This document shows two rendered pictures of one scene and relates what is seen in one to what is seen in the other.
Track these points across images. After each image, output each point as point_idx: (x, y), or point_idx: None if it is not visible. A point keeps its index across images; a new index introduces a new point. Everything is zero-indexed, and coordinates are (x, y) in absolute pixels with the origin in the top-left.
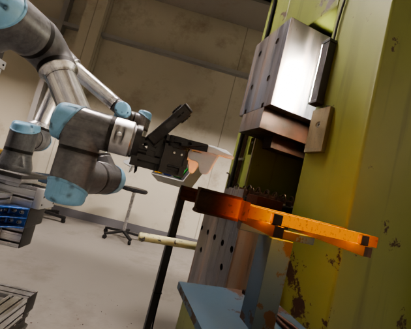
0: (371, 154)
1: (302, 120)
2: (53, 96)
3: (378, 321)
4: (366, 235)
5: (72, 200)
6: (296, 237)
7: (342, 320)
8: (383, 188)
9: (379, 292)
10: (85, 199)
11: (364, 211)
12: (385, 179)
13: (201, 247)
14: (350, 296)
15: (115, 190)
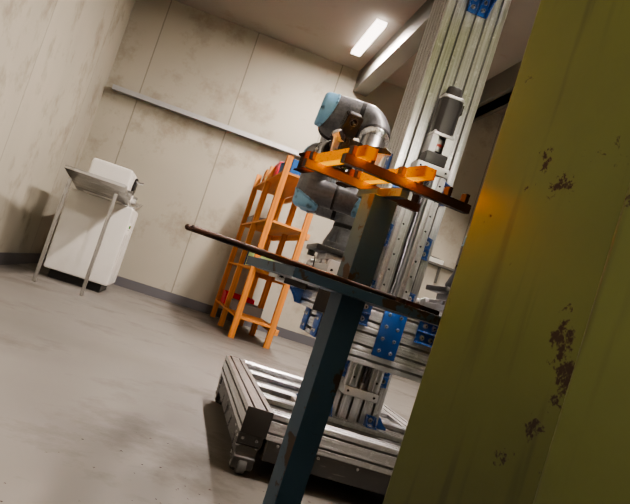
0: (532, 60)
1: None
2: None
3: (513, 326)
4: (359, 146)
5: (297, 200)
6: (388, 192)
7: (458, 316)
8: (548, 99)
9: (521, 274)
10: (308, 202)
11: (511, 146)
12: (552, 84)
13: None
14: (474, 279)
15: (353, 209)
